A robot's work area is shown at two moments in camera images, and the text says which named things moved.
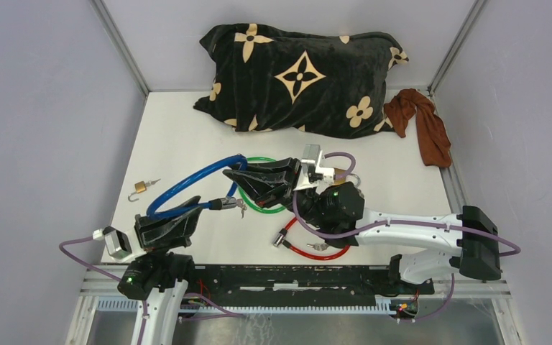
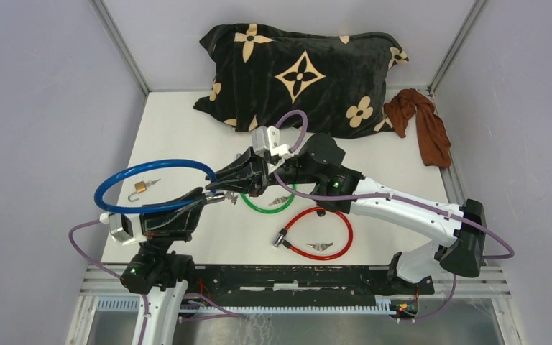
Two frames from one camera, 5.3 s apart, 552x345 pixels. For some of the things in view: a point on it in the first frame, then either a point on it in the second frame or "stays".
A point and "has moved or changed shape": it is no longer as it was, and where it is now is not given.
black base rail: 224,286 stays
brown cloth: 433,130 stays
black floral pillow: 330,85 stays
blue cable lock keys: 240,203 has moved or changed shape
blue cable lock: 225,203 to 129,209
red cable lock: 279,241 stays
